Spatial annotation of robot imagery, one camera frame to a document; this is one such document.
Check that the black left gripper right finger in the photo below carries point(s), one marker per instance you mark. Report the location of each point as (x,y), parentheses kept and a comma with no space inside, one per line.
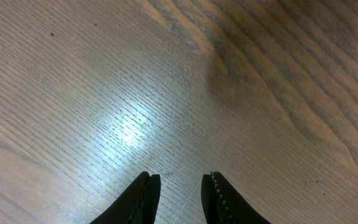
(223,204)

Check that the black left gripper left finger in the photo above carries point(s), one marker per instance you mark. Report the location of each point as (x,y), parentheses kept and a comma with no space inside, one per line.
(138,204)

